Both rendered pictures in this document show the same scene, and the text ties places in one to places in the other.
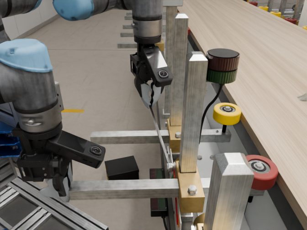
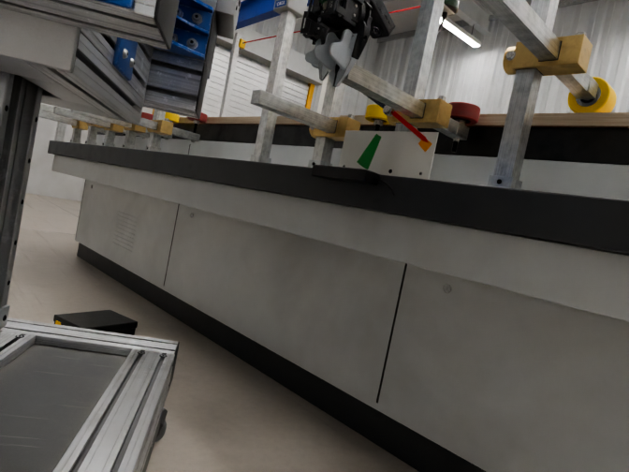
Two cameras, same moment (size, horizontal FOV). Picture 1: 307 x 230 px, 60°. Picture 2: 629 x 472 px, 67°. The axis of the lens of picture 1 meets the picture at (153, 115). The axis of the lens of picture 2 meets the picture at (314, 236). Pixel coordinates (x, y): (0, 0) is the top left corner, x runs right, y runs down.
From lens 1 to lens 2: 1.06 m
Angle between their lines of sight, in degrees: 49
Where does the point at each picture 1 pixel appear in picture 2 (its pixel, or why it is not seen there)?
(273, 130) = not seen: hidden behind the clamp
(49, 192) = (339, 51)
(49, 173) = (357, 16)
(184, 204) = (440, 110)
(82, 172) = not seen: outside the picture
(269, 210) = (464, 168)
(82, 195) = (359, 75)
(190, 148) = (424, 71)
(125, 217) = not seen: hidden behind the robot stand
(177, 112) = (338, 101)
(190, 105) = (432, 21)
